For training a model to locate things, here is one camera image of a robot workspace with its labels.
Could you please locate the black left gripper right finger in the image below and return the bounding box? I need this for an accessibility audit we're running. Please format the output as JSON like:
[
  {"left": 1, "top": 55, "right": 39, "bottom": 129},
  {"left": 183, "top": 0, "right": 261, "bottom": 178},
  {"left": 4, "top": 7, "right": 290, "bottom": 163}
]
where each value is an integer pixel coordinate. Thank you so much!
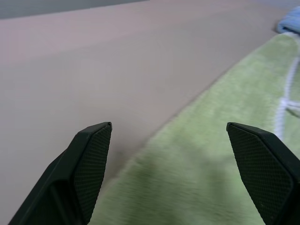
[{"left": 226, "top": 122, "right": 300, "bottom": 225}]

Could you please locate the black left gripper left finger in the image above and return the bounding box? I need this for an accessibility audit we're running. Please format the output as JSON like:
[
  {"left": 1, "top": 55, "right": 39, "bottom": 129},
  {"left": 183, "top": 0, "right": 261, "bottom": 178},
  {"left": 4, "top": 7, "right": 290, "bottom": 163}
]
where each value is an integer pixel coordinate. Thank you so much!
[{"left": 8, "top": 121, "right": 113, "bottom": 225}]

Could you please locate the green towel with white trim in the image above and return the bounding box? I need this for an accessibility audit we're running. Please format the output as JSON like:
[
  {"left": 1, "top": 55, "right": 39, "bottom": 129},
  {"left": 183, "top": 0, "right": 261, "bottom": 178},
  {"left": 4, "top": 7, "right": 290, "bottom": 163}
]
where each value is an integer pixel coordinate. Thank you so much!
[{"left": 90, "top": 33, "right": 300, "bottom": 225}]

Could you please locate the light blue cloth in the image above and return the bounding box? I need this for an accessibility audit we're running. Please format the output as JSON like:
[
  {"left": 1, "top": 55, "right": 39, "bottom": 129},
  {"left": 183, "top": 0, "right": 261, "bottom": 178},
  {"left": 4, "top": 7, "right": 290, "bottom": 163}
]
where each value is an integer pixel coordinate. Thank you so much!
[{"left": 276, "top": 6, "right": 300, "bottom": 36}]

